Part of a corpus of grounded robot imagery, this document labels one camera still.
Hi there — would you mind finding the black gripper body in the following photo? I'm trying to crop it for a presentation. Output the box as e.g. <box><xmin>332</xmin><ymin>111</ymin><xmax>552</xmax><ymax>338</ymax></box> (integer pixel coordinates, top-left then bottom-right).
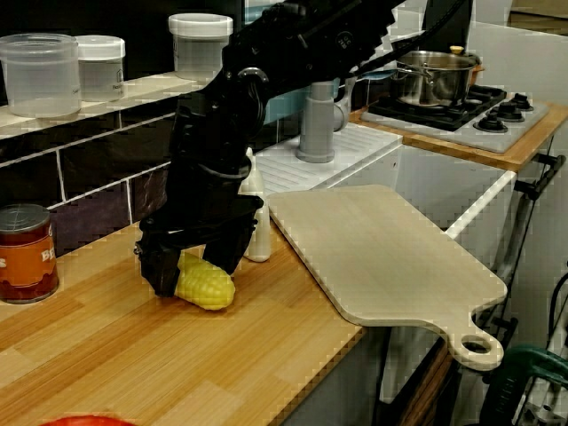
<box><xmin>134</xmin><ymin>162</ymin><xmax>266</xmax><ymax>264</ymax></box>

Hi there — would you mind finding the steel cooking pot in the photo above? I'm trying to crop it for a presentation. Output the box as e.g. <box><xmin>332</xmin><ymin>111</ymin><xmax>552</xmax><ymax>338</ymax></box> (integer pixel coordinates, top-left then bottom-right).
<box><xmin>389</xmin><ymin>49</ymin><xmax>484</xmax><ymax>109</ymax></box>

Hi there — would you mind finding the black drawer handle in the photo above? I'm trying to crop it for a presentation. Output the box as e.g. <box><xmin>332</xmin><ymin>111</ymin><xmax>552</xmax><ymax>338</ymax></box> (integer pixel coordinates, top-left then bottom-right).
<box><xmin>514</xmin><ymin>154</ymin><xmax>567</xmax><ymax>201</ymax></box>

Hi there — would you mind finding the clear jar white lid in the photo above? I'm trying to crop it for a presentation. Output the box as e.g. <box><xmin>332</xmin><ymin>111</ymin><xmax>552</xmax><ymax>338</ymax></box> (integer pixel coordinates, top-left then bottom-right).
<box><xmin>168</xmin><ymin>12</ymin><xmax>234</xmax><ymax>84</ymax></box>
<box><xmin>75</xmin><ymin>34</ymin><xmax>127</xmax><ymax>102</ymax></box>

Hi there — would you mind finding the teal plastic bin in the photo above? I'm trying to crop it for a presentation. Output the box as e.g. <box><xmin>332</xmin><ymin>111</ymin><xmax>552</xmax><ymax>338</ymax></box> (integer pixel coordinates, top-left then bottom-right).
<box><xmin>242</xmin><ymin>0</ymin><xmax>356</xmax><ymax>133</ymax></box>

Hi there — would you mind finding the red soup can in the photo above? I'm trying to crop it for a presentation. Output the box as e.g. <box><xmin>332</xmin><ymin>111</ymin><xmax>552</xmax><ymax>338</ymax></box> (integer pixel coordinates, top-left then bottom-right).
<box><xmin>0</xmin><ymin>202</ymin><xmax>59</xmax><ymax>305</ymax></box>

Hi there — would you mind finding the white toy detergent bottle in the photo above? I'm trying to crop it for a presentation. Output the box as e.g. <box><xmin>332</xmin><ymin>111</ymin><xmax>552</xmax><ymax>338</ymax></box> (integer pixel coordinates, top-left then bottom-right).
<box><xmin>239</xmin><ymin>147</ymin><xmax>272</xmax><ymax>263</ymax></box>

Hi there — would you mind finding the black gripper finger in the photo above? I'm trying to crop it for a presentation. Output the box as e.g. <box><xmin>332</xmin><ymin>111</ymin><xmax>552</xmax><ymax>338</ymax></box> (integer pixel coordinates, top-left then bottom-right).
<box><xmin>202</xmin><ymin>230</ymin><xmax>249</xmax><ymax>276</ymax></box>
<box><xmin>140</xmin><ymin>248</ymin><xmax>182</xmax><ymax>298</ymax></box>

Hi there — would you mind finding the pale wooden cutting board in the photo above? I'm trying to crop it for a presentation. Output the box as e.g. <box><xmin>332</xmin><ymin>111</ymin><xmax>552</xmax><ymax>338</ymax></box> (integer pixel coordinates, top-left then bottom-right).
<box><xmin>264</xmin><ymin>184</ymin><xmax>509</xmax><ymax>372</ymax></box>

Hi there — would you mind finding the grey toy faucet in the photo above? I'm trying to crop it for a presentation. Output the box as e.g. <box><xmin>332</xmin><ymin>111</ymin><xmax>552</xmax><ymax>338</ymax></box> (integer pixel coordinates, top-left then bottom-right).
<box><xmin>296</xmin><ymin>66</ymin><xmax>398</xmax><ymax>164</ymax></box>

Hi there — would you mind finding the beige tiled shelf ledge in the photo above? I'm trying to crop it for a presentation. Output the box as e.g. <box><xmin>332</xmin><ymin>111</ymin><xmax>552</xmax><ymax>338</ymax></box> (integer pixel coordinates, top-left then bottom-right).
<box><xmin>0</xmin><ymin>68</ymin><xmax>223</xmax><ymax>141</ymax></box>

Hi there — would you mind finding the black flat panel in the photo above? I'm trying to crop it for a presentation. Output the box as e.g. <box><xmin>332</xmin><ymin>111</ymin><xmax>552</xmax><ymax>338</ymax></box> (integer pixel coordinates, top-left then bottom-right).
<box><xmin>421</xmin><ymin>0</ymin><xmax>475</xmax><ymax>57</ymax></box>

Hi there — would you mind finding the red plate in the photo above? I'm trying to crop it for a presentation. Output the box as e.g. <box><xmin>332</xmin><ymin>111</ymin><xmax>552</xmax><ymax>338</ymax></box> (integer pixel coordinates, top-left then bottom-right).
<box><xmin>42</xmin><ymin>414</ymin><xmax>134</xmax><ymax>426</ymax></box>

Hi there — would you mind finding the yellow toy corn cob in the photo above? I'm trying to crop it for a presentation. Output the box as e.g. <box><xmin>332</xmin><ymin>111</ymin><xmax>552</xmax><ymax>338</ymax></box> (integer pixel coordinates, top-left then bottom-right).
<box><xmin>173</xmin><ymin>252</ymin><xmax>237</xmax><ymax>311</ymax></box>

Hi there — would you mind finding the grey toy stove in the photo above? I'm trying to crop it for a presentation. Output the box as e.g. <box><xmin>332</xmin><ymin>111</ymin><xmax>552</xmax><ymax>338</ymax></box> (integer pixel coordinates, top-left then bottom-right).
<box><xmin>359</xmin><ymin>83</ymin><xmax>551</xmax><ymax>155</ymax></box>

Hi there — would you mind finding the large clear plastic jar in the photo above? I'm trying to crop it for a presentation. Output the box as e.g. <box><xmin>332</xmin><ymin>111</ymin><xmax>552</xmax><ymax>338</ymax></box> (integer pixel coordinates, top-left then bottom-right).
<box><xmin>0</xmin><ymin>33</ymin><xmax>84</xmax><ymax>119</ymax></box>

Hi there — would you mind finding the green clamp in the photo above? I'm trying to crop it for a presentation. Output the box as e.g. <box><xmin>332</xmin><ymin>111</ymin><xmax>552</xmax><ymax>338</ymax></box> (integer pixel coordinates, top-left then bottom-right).
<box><xmin>478</xmin><ymin>345</ymin><xmax>568</xmax><ymax>426</ymax></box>

